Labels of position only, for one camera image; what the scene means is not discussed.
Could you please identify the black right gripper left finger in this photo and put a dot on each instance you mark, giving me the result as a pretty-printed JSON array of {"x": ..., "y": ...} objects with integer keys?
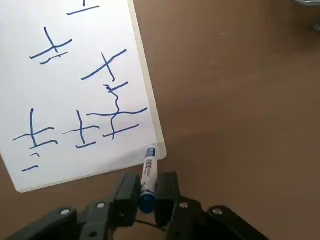
[{"x": 125, "y": 200}]

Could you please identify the white A4 paper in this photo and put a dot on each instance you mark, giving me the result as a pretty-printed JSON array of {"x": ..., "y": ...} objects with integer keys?
[{"x": 75, "y": 100}]

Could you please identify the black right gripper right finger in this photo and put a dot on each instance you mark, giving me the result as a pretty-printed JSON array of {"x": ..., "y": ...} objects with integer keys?
[{"x": 166, "y": 200}]

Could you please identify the blue marker pen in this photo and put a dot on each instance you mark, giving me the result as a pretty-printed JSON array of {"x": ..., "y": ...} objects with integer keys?
[{"x": 148, "y": 175}]

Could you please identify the white clipboard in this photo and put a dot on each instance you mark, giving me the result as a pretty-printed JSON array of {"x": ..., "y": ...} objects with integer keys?
[{"x": 160, "y": 140}]

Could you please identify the grey mesh tray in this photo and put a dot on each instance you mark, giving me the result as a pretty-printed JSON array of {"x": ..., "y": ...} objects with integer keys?
[{"x": 308, "y": 2}]

